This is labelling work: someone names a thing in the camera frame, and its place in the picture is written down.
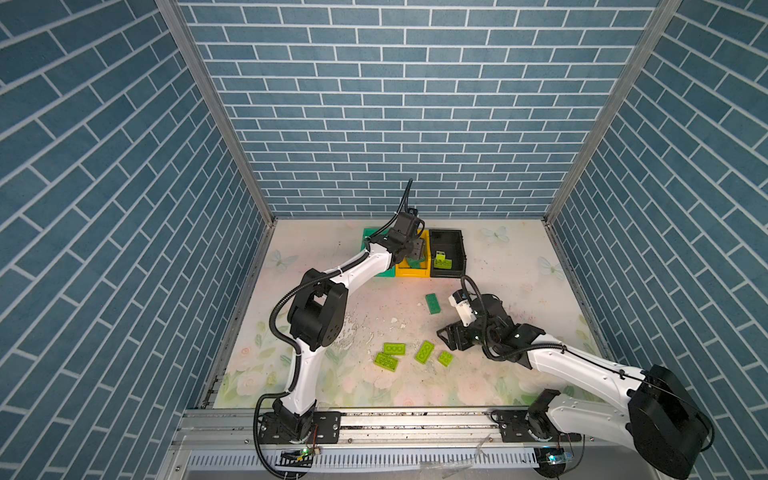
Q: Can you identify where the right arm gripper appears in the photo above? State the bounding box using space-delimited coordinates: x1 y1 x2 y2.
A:
434 317 498 349

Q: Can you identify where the small lime lego brick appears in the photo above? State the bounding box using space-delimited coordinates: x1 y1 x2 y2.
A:
437 351 454 368

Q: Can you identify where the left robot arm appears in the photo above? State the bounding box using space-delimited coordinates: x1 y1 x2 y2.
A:
269 207 424 423

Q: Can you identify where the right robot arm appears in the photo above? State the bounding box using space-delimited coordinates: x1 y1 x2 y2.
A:
437 289 715 479

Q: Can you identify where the yellow plastic bin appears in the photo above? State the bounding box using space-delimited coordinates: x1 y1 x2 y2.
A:
395 230 431 278

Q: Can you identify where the green plastic bin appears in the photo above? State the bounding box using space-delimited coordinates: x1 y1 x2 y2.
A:
361 227 395 278

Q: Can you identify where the black plastic bin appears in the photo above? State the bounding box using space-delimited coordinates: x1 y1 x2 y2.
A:
429 229 466 279

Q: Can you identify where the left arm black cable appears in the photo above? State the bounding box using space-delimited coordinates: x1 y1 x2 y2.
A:
251 178 415 480

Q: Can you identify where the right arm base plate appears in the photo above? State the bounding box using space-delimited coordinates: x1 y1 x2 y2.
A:
488 409 582 443

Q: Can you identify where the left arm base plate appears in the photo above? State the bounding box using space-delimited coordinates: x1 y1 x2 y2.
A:
256 411 342 445

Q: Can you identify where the aluminium corner post left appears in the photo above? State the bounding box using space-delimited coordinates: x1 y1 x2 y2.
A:
156 0 275 228

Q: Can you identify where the aluminium corner post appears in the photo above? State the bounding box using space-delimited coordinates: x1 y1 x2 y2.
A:
156 0 275 228
543 0 681 230

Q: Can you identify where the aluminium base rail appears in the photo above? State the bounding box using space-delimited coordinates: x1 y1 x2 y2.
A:
158 407 662 479

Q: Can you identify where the aluminium corner post right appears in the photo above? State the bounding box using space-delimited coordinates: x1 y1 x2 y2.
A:
543 0 681 230

